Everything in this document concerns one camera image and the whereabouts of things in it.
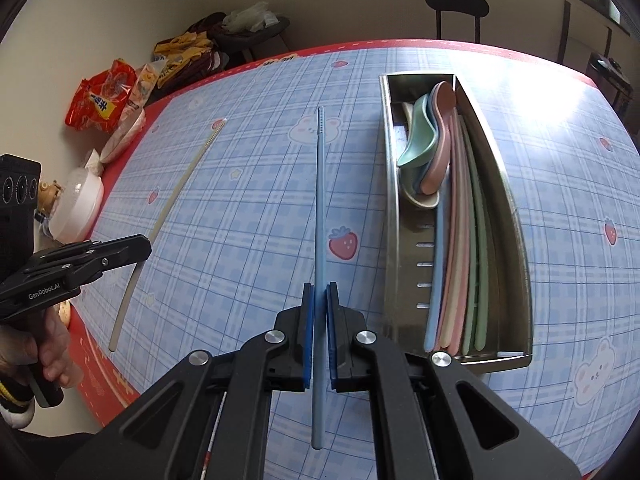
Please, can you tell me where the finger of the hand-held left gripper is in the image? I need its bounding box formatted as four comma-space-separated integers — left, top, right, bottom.
64, 235, 153, 289
21, 237, 127, 275

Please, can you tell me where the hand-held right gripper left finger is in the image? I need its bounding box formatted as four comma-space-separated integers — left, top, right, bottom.
70, 282, 317, 480

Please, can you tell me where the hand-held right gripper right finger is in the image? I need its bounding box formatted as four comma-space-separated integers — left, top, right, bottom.
325, 282, 584, 480

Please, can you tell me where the beige chopstick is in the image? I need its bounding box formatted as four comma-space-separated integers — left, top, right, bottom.
108, 117, 229, 352

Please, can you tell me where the blue chopstick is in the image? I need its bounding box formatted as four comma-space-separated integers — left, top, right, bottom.
310, 105, 329, 450
423, 199, 449, 354

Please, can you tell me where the blue spoon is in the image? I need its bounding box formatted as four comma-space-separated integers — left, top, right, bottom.
410, 94, 441, 196

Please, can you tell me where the metal utensil tray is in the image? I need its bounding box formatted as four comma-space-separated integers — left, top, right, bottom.
378, 72, 534, 375

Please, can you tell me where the pink spoon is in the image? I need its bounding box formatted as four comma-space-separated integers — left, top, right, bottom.
419, 81, 459, 196

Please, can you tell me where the green spoon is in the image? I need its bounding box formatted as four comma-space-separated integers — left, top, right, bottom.
397, 92, 442, 169

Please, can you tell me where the person's left hand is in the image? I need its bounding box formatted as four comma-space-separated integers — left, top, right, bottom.
0, 305, 82, 391

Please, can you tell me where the white lidded pot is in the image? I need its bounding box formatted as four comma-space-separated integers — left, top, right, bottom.
49, 167, 105, 241

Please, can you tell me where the white ceramic bowl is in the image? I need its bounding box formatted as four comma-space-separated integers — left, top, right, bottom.
99, 107, 147, 164

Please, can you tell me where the red snack bag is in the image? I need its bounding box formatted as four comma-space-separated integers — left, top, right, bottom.
64, 58, 139, 134

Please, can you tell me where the pile of yellow packets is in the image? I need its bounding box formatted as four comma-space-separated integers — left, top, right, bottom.
152, 32, 217, 87

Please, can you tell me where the dark clothes pile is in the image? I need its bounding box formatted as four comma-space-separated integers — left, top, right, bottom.
184, 12, 232, 69

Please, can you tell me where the dark round side table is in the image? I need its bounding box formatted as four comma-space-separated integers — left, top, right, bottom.
209, 15, 292, 64

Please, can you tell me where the white plastic bag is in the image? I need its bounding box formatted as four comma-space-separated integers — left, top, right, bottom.
222, 2, 279, 34

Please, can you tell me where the black round stool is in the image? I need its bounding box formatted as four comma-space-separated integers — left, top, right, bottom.
424, 0, 490, 44

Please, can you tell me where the black rice cooker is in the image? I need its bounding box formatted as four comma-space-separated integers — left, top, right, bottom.
586, 52, 634, 112

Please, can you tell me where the black metal rack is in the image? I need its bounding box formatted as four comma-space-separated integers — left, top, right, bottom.
556, 0, 632, 67

